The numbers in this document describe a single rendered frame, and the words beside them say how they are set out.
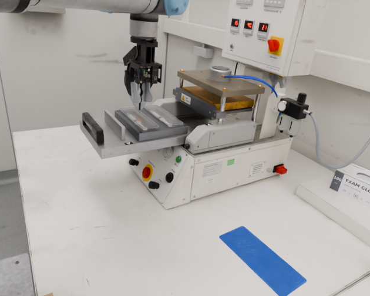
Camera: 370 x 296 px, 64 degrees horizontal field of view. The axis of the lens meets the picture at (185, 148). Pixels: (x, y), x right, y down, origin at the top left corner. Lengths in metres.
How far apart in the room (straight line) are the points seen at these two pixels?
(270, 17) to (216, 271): 0.79
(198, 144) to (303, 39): 0.47
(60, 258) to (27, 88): 1.67
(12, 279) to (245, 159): 0.74
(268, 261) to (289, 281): 0.07
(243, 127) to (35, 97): 1.70
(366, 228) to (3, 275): 0.97
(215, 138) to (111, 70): 1.62
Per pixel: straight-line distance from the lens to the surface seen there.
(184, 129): 0.92
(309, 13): 1.06
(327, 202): 1.10
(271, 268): 0.85
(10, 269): 0.85
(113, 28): 2.38
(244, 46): 1.17
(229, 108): 1.00
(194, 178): 0.94
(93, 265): 0.80
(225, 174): 1.02
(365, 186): 1.14
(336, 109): 1.40
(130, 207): 0.96
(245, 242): 0.89
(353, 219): 1.06
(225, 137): 0.95
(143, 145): 0.86
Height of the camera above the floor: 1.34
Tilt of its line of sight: 26 degrees down
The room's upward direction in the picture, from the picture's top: 6 degrees clockwise
